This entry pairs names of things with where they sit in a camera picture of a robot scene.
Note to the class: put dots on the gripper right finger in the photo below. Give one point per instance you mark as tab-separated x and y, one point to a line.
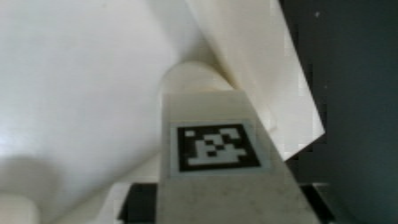
319	205

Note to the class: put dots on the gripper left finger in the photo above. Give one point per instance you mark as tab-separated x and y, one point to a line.
140	205

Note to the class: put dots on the white leg block with tag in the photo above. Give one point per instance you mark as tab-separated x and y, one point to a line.
227	183

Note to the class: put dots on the white square tabletop tray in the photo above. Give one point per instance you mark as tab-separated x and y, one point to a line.
88	50

